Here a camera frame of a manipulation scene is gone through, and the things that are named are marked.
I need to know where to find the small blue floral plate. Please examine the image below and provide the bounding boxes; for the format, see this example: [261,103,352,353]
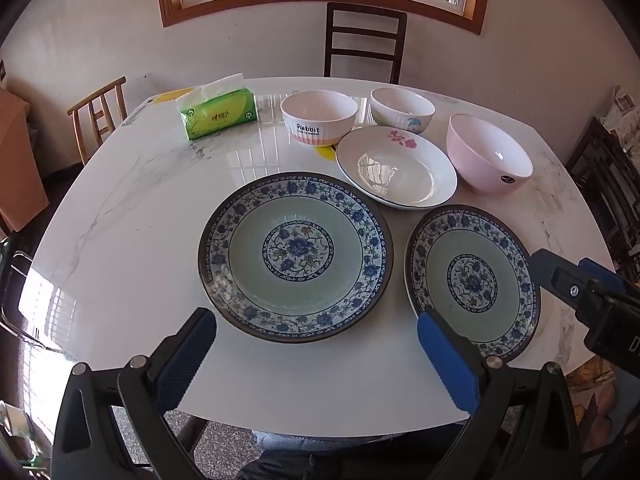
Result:
[404,205,541,362]

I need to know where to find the pink plastic bowl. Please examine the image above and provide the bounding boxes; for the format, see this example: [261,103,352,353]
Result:
[446,114,534,195]

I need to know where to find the large blue floral plate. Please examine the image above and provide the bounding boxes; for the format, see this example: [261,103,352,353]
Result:
[198,171,394,344]

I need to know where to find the white plate pink flowers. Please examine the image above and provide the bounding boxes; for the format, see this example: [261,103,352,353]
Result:
[335,126,458,210]

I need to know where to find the white cartoon bowl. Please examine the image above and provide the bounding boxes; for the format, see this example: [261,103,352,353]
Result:
[369,87,436,134]

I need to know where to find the white Rabbit bowl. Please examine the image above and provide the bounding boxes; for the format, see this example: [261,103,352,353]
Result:
[280,90,359,148]

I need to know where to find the dark wooden side furniture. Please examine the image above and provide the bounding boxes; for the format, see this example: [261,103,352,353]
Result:
[565,118,639,283]

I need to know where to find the black metal chair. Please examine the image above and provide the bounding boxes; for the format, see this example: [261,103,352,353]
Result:
[0,231,66,361]

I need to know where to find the newspaper bundle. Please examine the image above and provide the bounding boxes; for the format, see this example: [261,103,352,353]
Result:
[600,84,639,151]

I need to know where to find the orange covered box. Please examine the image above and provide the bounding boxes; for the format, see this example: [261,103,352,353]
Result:
[0,89,49,234]

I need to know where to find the yellow hot warning sticker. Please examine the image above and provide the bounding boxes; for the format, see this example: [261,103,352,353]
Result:
[316,145,336,162]

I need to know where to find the light wooden chair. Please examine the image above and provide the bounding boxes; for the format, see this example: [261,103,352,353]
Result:
[67,76,128,166]

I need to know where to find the dark wooden chair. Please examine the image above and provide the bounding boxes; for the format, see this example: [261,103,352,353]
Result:
[323,2,408,84]

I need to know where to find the green tissue pack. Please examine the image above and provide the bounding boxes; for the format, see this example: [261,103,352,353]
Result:
[176,73,257,141]

